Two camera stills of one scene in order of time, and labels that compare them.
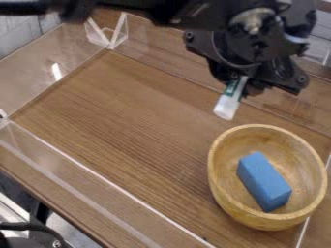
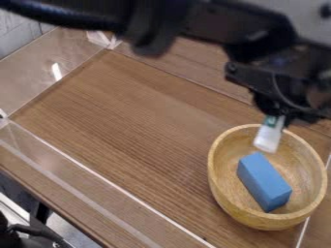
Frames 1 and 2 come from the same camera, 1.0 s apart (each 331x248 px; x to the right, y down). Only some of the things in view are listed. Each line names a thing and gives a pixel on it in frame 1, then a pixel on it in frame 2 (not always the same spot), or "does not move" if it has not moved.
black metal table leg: [42, 212] does not move
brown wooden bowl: [298, 163] does not move
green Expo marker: [229, 100] → [269, 132]
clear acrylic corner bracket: [110, 38] does not move
